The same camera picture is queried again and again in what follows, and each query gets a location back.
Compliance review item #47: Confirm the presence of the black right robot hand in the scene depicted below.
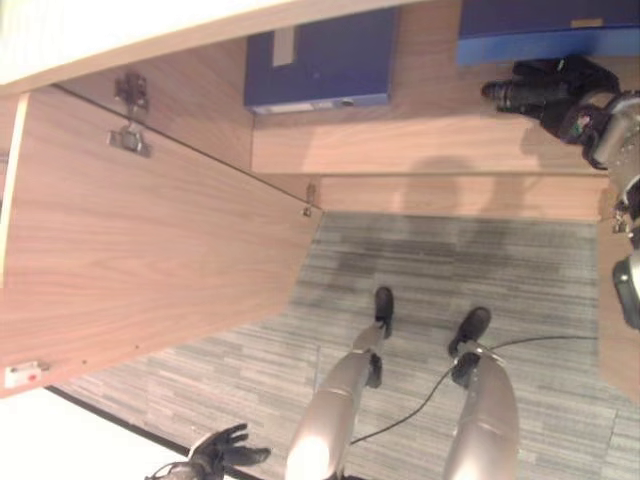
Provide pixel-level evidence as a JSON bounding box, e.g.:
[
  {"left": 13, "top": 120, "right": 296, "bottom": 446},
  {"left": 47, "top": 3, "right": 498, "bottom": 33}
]
[{"left": 481, "top": 55, "right": 623, "bottom": 145}]

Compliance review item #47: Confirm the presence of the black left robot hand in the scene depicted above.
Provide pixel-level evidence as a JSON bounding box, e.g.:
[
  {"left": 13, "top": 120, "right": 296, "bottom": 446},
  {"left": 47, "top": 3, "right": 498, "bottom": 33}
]
[{"left": 188, "top": 423, "right": 272, "bottom": 480}]

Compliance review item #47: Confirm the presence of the blue folder with tan sticker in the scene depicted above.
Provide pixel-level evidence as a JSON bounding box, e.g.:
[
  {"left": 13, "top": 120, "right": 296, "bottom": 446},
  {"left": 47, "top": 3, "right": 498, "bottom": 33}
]
[{"left": 455, "top": 0, "right": 640, "bottom": 68}]

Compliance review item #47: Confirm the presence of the wooden office cabinet body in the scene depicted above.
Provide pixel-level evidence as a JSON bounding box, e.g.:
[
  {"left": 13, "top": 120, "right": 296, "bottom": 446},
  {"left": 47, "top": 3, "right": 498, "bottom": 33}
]
[{"left": 0, "top": 0, "right": 640, "bottom": 222}]

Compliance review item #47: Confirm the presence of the blue folder with grey label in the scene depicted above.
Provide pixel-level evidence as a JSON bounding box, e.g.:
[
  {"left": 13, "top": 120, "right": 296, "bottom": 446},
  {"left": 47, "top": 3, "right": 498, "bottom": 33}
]
[{"left": 243, "top": 4, "right": 401, "bottom": 115}]

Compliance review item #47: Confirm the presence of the wooden cabinet door with latch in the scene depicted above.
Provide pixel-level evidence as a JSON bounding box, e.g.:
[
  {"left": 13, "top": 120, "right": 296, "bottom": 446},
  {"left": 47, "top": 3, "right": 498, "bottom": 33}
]
[{"left": 0, "top": 84, "right": 326, "bottom": 399}]

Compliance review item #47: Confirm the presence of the silver left robot leg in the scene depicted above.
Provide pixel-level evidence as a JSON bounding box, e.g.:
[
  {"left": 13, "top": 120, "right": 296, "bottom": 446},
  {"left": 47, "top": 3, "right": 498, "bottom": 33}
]
[{"left": 284, "top": 319, "right": 386, "bottom": 480}]

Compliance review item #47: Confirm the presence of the silver robot leg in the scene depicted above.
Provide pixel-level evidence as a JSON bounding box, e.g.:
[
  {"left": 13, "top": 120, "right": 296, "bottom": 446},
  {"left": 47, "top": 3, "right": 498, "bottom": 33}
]
[
  {"left": 442, "top": 347, "right": 521, "bottom": 480},
  {"left": 284, "top": 319, "right": 386, "bottom": 480}
]

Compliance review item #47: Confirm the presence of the white door latch red dot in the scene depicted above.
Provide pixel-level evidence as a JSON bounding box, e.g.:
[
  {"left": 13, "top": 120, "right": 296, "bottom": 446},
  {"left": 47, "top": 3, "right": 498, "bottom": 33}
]
[{"left": 3, "top": 360, "right": 51, "bottom": 389}]

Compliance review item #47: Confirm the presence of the dark left robot foot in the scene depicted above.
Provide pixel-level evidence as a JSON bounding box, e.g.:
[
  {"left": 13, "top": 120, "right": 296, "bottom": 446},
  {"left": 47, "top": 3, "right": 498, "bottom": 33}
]
[{"left": 372, "top": 285, "right": 396, "bottom": 337}]

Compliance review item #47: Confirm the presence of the dark robot foot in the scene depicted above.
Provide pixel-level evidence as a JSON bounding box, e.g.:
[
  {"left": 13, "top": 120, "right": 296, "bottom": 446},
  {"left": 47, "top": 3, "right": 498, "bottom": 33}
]
[
  {"left": 372, "top": 285, "right": 396, "bottom": 337},
  {"left": 447, "top": 306, "right": 493, "bottom": 357}
]

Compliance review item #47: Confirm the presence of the dark right robot foot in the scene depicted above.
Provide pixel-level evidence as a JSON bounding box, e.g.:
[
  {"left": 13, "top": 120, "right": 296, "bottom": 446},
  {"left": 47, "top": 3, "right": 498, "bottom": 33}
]
[{"left": 447, "top": 306, "right": 493, "bottom": 357}]

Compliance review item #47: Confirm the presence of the small metal door hinge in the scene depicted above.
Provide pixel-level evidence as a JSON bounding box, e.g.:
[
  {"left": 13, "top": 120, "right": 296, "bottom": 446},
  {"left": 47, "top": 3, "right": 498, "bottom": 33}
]
[{"left": 301, "top": 183, "right": 321, "bottom": 218}]

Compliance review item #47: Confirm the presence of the silver right robot leg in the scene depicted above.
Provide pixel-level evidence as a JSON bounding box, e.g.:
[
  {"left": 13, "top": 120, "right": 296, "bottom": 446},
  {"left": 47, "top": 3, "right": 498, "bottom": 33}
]
[{"left": 442, "top": 347, "right": 521, "bottom": 480}]

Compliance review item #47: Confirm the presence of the large metal door hinge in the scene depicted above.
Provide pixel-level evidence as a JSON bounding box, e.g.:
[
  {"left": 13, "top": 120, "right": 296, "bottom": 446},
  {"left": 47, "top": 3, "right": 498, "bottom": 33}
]
[{"left": 107, "top": 72, "right": 153, "bottom": 159}]

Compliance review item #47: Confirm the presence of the thin black cable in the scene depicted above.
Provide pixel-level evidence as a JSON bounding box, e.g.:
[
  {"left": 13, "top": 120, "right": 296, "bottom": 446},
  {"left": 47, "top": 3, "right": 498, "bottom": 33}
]
[{"left": 349, "top": 335, "right": 599, "bottom": 446}]

